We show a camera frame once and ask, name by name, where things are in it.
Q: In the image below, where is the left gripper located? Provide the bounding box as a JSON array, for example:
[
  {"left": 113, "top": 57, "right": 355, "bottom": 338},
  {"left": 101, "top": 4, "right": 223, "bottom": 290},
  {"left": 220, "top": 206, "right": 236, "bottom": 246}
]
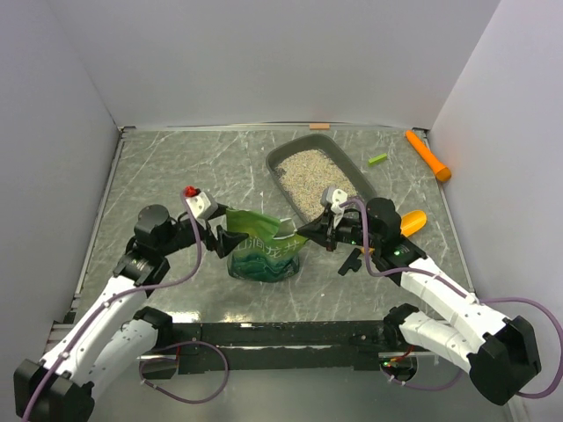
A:
[{"left": 158, "top": 203, "right": 248, "bottom": 257}]

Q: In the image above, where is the orange toy carrot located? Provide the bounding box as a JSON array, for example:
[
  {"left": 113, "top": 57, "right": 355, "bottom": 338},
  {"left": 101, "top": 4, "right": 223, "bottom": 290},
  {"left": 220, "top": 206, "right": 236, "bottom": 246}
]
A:
[{"left": 405, "top": 130, "right": 451, "bottom": 183}]

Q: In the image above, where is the green litter bag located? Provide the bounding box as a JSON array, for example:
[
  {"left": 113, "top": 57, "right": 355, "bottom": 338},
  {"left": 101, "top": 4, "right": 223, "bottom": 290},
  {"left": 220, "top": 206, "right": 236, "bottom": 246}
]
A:
[{"left": 226, "top": 209, "right": 307, "bottom": 283}]

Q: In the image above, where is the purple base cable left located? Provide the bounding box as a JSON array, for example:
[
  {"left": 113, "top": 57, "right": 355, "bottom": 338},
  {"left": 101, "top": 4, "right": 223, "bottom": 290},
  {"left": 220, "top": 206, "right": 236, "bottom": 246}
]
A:
[{"left": 138, "top": 340, "right": 230, "bottom": 404}]

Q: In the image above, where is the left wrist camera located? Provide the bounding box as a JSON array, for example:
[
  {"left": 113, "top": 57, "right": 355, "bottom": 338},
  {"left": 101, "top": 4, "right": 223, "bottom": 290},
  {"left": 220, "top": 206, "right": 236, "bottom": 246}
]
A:
[{"left": 183, "top": 186, "right": 218, "bottom": 225}]

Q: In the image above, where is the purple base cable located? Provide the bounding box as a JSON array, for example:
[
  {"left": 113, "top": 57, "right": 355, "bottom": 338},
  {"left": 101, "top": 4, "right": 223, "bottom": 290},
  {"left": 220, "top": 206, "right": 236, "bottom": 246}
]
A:
[
  {"left": 380, "top": 364, "right": 465, "bottom": 391},
  {"left": 138, "top": 340, "right": 230, "bottom": 404}
]

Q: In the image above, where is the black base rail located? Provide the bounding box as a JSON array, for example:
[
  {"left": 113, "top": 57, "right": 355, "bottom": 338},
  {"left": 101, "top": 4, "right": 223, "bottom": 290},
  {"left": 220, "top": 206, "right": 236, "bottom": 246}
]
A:
[{"left": 151, "top": 320, "right": 409, "bottom": 375}]

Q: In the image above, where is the black bag clip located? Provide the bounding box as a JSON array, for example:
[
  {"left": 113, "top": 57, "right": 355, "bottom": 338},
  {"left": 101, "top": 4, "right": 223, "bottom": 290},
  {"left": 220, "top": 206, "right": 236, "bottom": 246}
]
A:
[{"left": 338, "top": 248, "right": 362, "bottom": 276}]

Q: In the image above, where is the grey litter box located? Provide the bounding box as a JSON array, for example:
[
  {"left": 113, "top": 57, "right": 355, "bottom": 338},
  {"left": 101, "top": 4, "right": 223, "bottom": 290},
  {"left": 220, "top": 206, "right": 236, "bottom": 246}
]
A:
[{"left": 266, "top": 134, "right": 377, "bottom": 222}]

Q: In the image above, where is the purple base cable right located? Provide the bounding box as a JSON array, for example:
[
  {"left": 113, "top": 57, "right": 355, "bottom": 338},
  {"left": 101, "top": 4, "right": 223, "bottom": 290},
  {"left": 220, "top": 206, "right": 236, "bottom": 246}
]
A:
[{"left": 380, "top": 364, "right": 465, "bottom": 391}]

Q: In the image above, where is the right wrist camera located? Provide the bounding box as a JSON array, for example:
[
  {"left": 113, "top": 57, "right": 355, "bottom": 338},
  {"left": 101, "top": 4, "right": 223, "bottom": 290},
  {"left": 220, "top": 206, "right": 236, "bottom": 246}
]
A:
[{"left": 320, "top": 186, "right": 348, "bottom": 229}]

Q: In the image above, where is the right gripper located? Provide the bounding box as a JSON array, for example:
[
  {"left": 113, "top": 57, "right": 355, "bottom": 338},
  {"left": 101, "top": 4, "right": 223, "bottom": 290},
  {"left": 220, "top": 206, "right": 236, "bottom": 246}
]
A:
[{"left": 296, "top": 208, "right": 381, "bottom": 252}]

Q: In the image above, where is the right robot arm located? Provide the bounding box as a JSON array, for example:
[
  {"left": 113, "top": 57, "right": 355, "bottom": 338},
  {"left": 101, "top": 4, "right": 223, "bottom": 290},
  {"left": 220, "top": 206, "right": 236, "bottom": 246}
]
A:
[{"left": 297, "top": 198, "right": 541, "bottom": 405}]

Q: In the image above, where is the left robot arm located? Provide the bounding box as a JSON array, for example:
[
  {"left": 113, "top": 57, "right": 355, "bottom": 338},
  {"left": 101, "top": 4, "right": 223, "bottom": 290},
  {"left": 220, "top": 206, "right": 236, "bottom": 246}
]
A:
[{"left": 13, "top": 200, "right": 248, "bottom": 421}]

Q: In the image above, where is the yellow plastic scoop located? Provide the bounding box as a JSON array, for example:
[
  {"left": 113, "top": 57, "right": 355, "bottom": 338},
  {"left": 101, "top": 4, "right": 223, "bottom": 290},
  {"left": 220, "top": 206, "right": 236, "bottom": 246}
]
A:
[{"left": 366, "top": 207, "right": 427, "bottom": 255}]

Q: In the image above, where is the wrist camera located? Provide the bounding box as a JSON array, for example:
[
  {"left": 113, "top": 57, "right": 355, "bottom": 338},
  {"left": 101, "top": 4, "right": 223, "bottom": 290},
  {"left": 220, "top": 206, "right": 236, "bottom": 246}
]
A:
[
  {"left": 320, "top": 186, "right": 348, "bottom": 229},
  {"left": 183, "top": 186, "right": 218, "bottom": 225}
]

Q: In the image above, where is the tan small block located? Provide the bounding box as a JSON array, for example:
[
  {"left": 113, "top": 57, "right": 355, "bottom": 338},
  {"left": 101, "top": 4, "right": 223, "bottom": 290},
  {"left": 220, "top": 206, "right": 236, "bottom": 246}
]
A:
[{"left": 309, "top": 123, "right": 331, "bottom": 130}]

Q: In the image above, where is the green small block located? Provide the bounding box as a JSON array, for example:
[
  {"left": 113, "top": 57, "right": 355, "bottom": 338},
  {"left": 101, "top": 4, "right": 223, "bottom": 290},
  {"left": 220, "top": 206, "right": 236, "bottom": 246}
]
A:
[{"left": 368, "top": 153, "right": 387, "bottom": 165}]

